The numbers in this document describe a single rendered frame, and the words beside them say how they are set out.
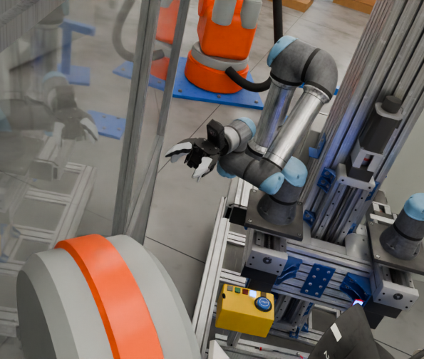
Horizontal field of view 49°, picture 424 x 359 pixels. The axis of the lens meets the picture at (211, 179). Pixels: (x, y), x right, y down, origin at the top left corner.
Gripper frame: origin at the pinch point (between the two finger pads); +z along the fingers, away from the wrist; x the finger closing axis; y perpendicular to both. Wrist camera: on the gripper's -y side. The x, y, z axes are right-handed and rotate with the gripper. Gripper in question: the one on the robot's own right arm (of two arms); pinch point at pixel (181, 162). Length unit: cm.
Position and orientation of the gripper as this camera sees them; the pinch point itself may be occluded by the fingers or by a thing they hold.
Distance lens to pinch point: 122.4
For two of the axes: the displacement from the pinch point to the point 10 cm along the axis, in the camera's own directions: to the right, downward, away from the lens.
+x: -7.6, -5.9, 2.7
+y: -3.2, 7.1, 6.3
